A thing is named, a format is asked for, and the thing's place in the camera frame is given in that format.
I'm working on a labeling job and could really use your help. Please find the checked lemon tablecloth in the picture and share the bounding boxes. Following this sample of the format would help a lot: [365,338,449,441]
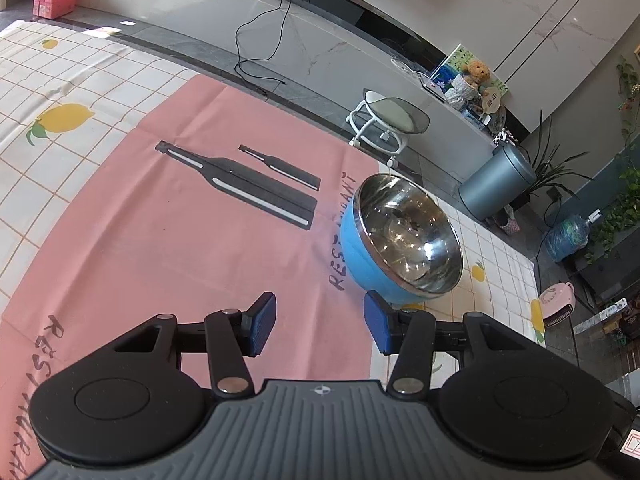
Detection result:
[0,20,546,480]

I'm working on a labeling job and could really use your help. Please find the grey-blue trash can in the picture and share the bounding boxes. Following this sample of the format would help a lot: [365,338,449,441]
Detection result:
[458,142,536,222]

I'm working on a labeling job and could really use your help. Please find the white stool with grey seat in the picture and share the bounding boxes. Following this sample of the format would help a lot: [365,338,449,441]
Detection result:
[346,89,431,168]

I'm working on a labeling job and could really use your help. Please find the round hand fan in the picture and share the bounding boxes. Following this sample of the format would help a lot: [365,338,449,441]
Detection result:
[480,85,505,113]

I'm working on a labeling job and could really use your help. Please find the pink fan heater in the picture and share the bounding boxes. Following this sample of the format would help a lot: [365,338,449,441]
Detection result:
[530,281,576,328]

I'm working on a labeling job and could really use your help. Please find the blue water jug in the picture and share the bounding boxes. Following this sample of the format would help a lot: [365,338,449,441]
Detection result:
[544,210,601,262]

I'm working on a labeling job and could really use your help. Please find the black cable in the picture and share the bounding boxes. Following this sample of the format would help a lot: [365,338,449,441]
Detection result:
[235,0,293,93]

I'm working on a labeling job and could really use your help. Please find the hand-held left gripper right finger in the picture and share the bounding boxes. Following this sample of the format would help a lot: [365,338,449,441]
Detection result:
[364,290,526,395]

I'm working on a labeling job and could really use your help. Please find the long white carton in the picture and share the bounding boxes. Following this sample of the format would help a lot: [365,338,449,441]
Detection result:
[574,298,628,335]

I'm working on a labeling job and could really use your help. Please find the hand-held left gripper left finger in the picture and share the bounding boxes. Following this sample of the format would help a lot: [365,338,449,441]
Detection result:
[112,291,277,395]

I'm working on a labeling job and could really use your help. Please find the dark grey cabinet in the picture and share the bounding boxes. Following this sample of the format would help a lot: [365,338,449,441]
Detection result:
[570,240,640,311]

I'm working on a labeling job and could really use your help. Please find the brown teddy bear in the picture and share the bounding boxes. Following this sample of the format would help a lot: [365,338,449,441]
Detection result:
[462,60,491,83]

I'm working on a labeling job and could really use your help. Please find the long-leaf potted plant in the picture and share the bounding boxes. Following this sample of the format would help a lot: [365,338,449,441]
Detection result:
[510,110,593,211]

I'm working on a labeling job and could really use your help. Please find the white marble tv console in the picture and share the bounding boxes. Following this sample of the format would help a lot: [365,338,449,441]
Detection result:
[0,0,506,171]

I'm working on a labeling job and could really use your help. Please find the green pothos plant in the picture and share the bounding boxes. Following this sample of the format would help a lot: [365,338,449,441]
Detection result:
[585,155,640,263]

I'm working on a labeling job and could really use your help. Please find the green and blue painting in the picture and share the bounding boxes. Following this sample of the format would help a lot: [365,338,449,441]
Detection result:
[431,44,508,98]

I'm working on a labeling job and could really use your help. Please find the blue steel bowl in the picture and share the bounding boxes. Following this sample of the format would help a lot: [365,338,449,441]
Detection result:
[340,173,464,307]

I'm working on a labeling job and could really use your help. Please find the hanging ivy plant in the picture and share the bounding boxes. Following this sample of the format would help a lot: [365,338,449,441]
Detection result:
[615,55,640,146]

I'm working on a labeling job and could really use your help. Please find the small floral pot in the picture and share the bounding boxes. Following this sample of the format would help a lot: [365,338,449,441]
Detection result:
[495,205,521,233]

